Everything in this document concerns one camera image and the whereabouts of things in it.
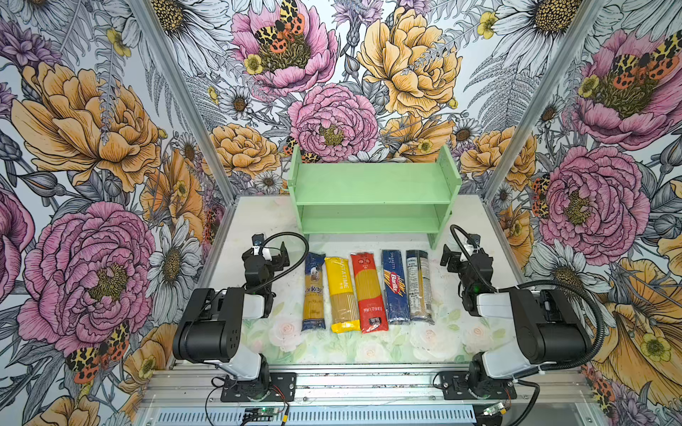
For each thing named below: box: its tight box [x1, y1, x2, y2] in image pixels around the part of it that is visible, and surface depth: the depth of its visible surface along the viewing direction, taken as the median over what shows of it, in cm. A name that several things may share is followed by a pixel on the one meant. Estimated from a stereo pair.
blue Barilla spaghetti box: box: [381, 249, 412, 324], surface depth 93 cm
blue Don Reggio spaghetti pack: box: [301, 252, 326, 332], surface depth 91 cm
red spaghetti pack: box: [349, 252, 389, 334], surface depth 91 cm
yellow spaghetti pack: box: [324, 256, 362, 334], surface depth 91 cm
